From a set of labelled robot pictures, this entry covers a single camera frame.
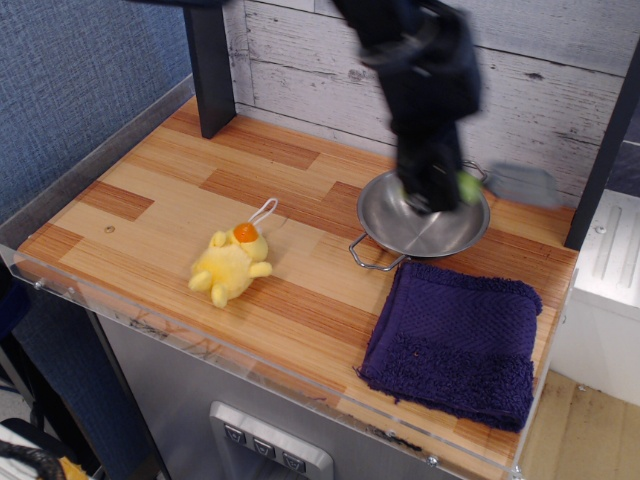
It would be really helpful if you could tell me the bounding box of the yellow object bottom left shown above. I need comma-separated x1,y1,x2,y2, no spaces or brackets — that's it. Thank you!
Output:
58,457,93,480

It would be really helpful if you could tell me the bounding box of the stainless steel cabinet front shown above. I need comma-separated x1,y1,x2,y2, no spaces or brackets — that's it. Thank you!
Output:
98,316,452,479

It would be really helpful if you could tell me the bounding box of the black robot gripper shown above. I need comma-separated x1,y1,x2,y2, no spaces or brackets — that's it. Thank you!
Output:
364,9,481,214

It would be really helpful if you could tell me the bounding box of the yellow plush duck toy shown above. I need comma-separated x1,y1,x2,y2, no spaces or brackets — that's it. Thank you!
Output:
188,197,279,308

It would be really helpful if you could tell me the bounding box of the stainless steel pot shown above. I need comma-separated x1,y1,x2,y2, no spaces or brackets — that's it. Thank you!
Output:
349,171,491,272

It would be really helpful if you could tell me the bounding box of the black vertical post left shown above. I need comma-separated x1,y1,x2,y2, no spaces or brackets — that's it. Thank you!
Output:
183,6,236,139

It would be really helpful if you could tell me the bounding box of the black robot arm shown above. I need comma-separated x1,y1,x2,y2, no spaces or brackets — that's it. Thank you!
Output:
334,1,481,213

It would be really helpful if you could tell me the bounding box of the green handled grey spatula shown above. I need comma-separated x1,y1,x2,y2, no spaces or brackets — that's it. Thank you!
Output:
397,162,561,209

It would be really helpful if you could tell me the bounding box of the purple folded towel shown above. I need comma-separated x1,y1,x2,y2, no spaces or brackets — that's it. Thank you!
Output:
358,262,542,432

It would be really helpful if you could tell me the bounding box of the black vertical post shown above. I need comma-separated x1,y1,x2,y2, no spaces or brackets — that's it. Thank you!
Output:
183,6,236,139
564,74,640,250

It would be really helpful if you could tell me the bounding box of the silver control panel with buttons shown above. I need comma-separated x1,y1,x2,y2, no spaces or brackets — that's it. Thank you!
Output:
209,401,334,479

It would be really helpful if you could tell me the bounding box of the black vertical post right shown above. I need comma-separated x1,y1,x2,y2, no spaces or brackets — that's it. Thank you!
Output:
564,74,640,250

